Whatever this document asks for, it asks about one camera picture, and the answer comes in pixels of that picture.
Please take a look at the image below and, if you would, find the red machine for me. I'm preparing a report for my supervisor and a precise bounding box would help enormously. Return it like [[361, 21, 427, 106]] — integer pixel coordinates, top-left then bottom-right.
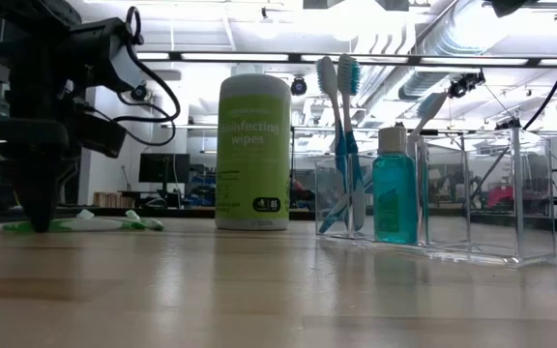
[[485, 186, 516, 209]]

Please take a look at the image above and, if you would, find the black ceiling fixture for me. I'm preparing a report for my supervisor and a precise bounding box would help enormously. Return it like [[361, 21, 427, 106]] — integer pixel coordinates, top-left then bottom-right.
[[446, 71, 486, 100]]

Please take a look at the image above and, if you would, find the light green cylindrical cup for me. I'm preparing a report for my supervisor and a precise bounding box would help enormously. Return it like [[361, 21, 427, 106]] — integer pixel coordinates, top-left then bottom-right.
[[215, 72, 293, 232]]

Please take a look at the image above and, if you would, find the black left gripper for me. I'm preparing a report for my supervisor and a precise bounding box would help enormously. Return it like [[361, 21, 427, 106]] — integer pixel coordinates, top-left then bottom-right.
[[0, 119, 74, 234]]

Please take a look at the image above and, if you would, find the wooden crate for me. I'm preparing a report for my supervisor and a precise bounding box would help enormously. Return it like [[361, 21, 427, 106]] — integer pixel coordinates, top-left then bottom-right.
[[93, 190, 138, 210]]

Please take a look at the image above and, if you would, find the long ceiling light bar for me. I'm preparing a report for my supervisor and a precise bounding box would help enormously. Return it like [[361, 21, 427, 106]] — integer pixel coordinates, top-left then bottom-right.
[[135, 50, 557, 68]]

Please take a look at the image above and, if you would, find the black computer monitor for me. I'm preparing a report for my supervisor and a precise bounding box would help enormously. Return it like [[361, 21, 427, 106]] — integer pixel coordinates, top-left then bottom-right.
[[137, 152, 191, 194]]

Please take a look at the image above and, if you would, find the round ceiling lamp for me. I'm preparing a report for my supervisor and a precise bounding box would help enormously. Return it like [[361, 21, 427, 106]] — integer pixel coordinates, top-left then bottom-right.
[[252, 7, 280, 41]]

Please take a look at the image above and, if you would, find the silver ventilation duct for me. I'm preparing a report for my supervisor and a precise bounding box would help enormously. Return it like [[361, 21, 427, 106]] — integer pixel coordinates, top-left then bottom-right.
[[396, 0, 512, 102]]

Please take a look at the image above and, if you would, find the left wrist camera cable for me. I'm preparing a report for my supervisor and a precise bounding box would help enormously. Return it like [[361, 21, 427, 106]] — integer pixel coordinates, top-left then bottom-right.
[[112, 5, 183, 148]]

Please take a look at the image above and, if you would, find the small blue mouthwash bottle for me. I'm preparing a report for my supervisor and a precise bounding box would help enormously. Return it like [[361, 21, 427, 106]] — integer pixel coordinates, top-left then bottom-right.
[[372, 125, 420, 246]]

